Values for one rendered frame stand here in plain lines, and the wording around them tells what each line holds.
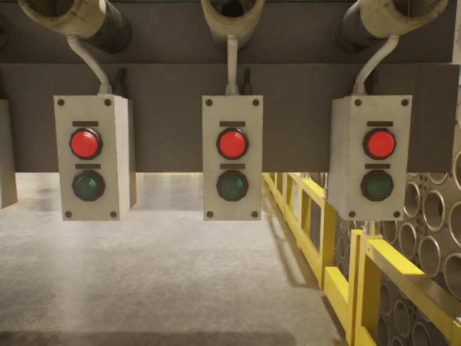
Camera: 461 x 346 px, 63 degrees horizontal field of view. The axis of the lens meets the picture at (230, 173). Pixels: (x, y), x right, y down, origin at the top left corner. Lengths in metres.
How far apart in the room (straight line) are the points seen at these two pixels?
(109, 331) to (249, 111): 1.16
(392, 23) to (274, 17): 0.21
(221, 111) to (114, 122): 0.13
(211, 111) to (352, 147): 0.17
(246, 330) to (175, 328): 0.25
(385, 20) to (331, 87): 0.15
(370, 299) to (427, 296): 0.39
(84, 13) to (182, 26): 0.19
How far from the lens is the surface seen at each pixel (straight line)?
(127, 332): 1.46
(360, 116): 0.47
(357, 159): 0.47
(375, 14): 0.44
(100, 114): 0.47
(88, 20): 0.44
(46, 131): 0.59
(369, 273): 1.20
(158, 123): 0.54
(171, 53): 0.57
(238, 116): 0.44
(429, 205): 2.67
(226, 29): 0.40
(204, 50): 0.57
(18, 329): 1.61
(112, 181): 0.47
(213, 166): 0.45
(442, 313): 0.83
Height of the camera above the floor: 0.75
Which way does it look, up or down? 9 degrees down
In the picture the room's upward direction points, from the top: straight up
